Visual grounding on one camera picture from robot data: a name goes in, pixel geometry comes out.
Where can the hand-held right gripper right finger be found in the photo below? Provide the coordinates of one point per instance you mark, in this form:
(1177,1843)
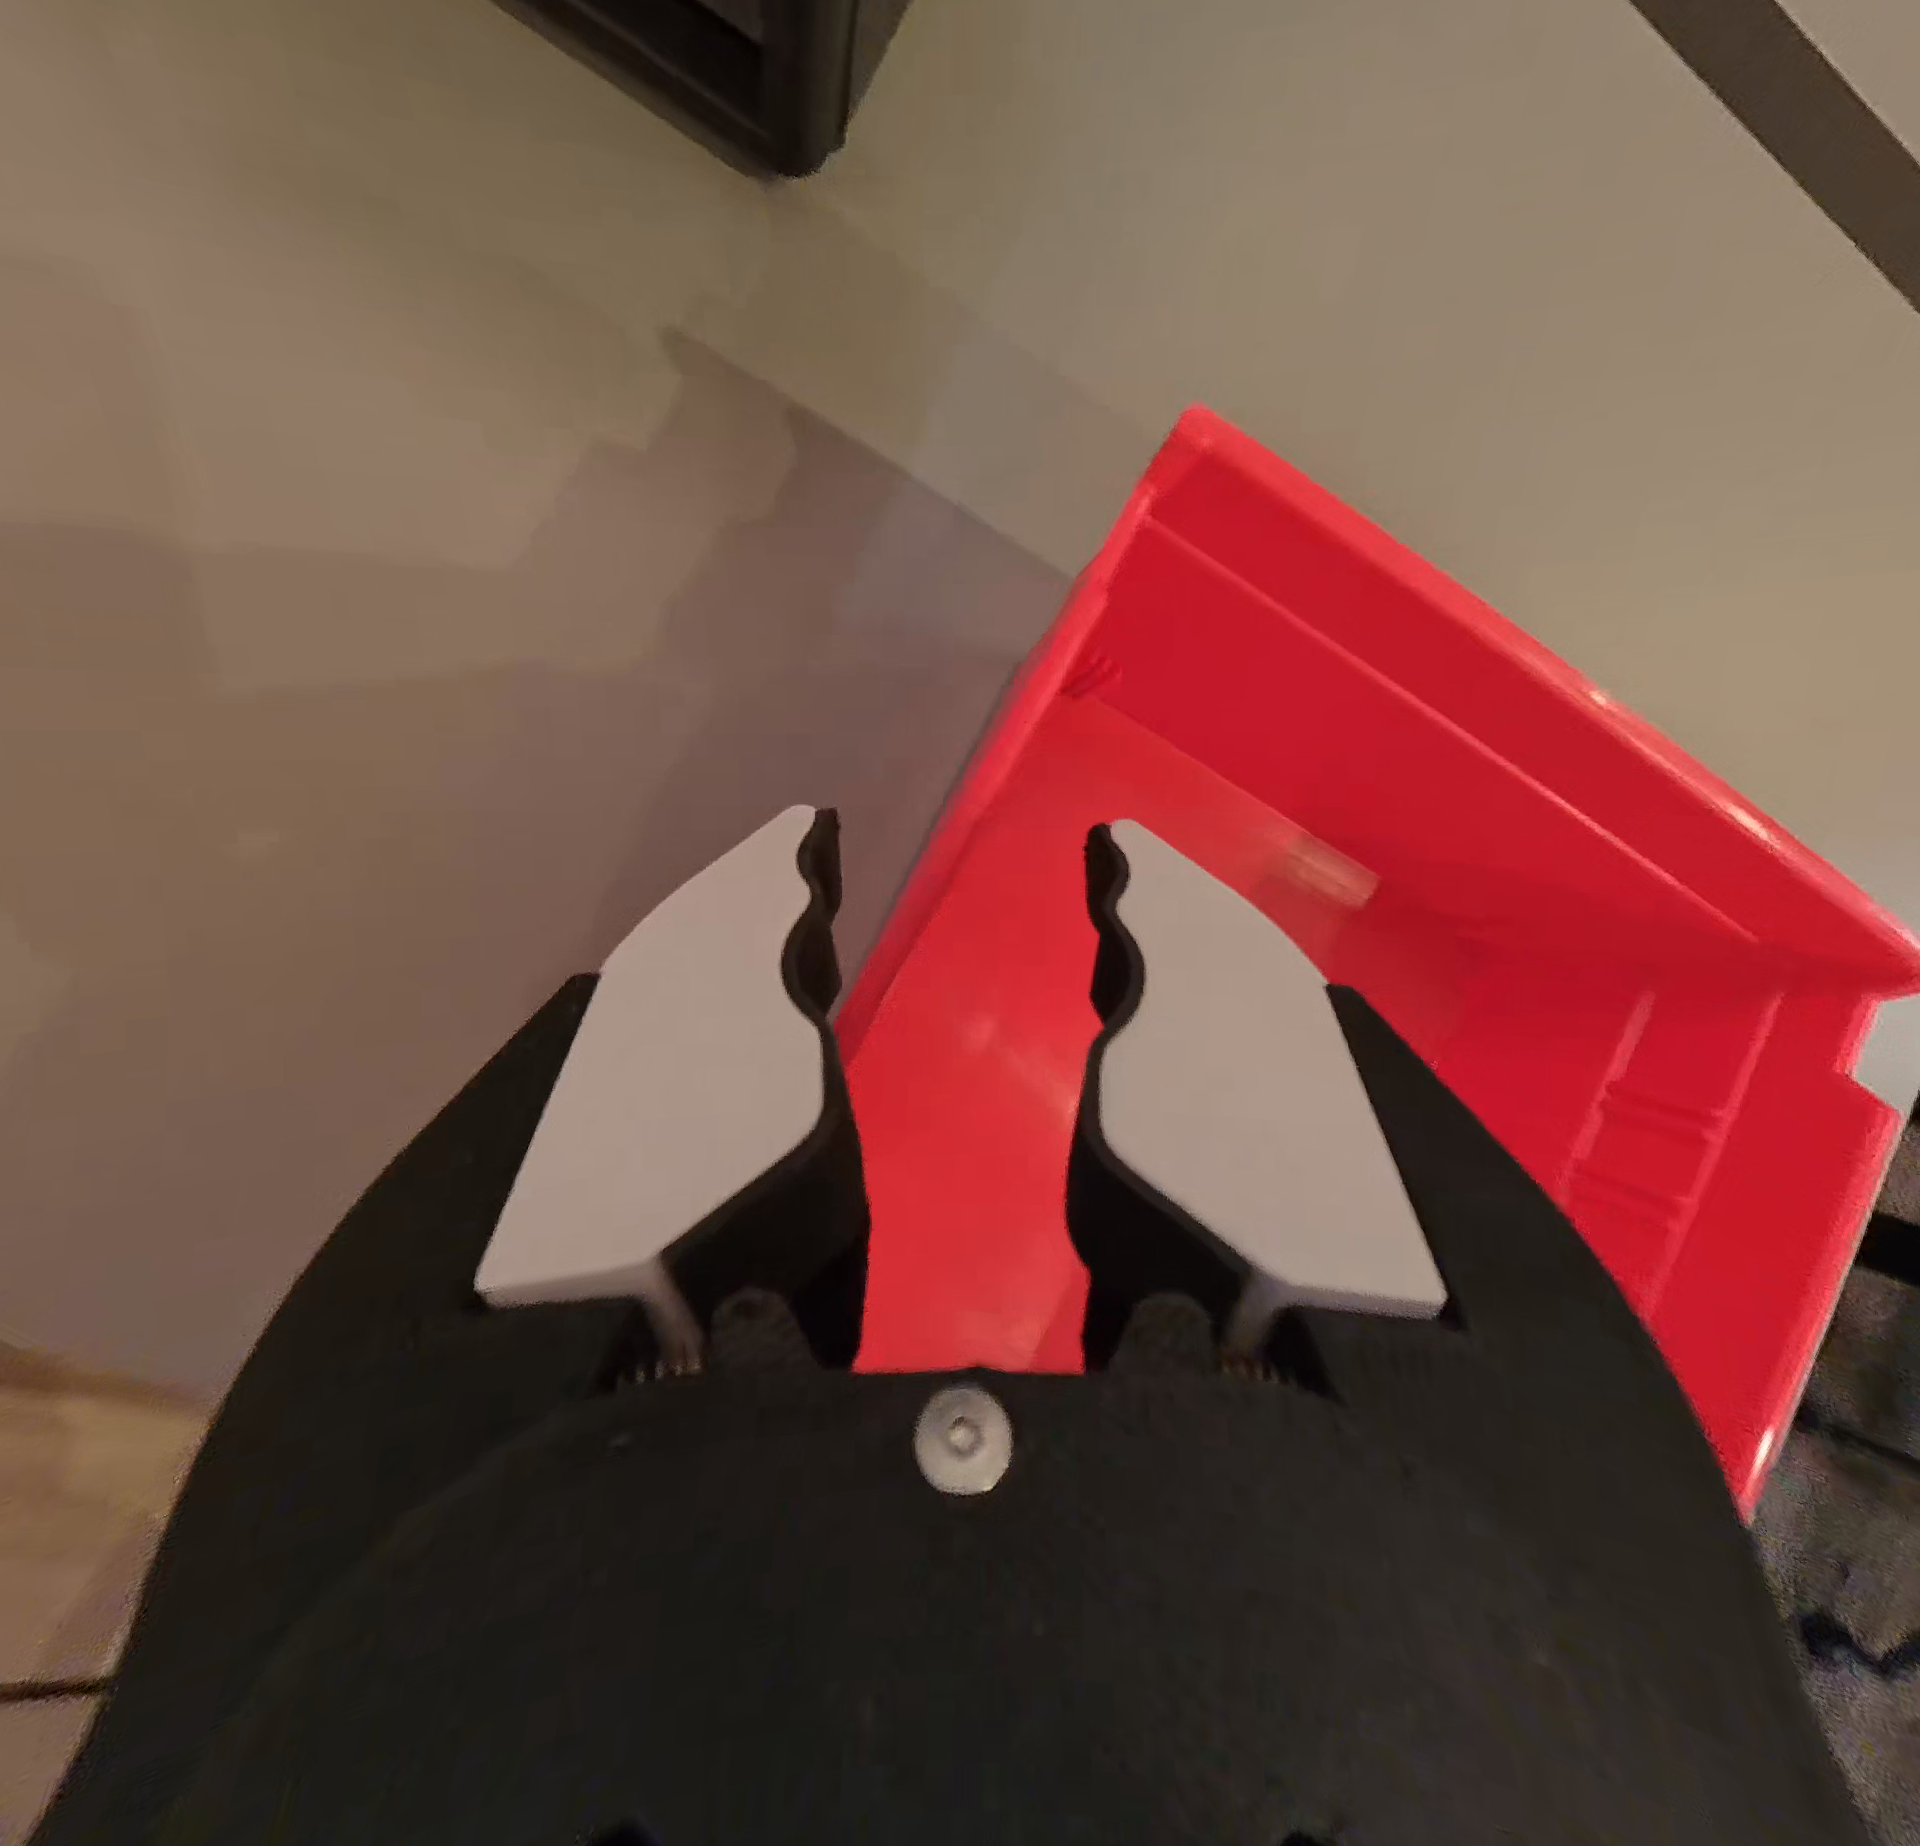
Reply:
(1246,1112)

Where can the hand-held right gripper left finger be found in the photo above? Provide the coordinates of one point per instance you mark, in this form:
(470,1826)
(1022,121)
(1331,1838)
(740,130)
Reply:
(675,1066)

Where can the black drawer cabinet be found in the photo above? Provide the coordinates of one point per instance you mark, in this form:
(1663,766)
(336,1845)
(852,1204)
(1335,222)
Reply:
(817,45)

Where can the red plastic bin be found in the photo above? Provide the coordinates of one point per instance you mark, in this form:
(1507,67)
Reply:
(1351,677)

